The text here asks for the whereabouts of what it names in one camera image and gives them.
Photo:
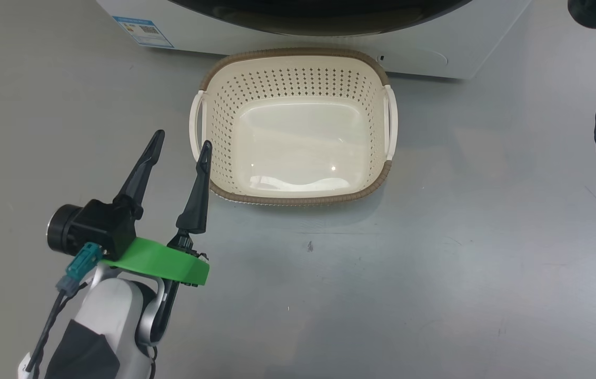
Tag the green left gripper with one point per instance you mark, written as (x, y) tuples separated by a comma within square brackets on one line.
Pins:
[(161, 260)]

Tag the round black glass washer door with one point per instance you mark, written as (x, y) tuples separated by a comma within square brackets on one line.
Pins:
[(319, 16)]

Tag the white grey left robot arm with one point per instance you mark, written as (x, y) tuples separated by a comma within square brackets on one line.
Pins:
[(108, 310)]

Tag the cream perforated laundry basket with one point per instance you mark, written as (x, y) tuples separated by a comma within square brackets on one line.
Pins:
[(298, 137)]

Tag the white front-load washing machine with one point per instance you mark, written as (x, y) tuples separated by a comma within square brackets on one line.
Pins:
[(450, 37)]

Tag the blue energy label sticker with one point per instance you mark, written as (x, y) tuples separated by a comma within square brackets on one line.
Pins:
[(142, 31)]

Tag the round filter cover flap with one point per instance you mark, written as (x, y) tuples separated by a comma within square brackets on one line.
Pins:
[(429, 57)]

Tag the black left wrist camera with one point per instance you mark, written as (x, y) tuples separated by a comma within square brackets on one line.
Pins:
[(92, 226)]

